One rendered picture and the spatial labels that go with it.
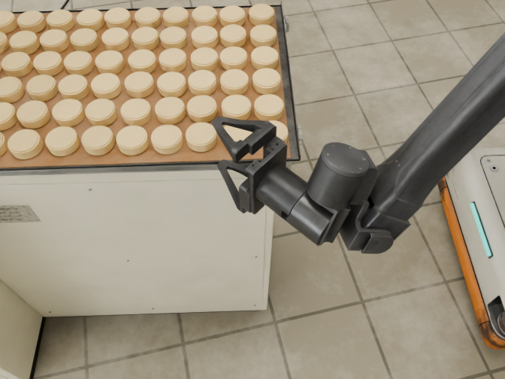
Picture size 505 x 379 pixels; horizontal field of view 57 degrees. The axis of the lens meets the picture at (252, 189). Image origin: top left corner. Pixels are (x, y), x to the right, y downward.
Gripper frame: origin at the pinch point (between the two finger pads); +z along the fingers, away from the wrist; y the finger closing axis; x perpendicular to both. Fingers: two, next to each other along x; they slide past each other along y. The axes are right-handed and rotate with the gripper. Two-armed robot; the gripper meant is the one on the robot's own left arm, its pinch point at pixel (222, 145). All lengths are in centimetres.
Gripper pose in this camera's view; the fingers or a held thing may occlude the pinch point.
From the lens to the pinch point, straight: 66.8
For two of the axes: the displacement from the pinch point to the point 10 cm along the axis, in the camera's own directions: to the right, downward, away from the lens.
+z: -7.3, -5.7, 3.8
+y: 0.1, 5.4, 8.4
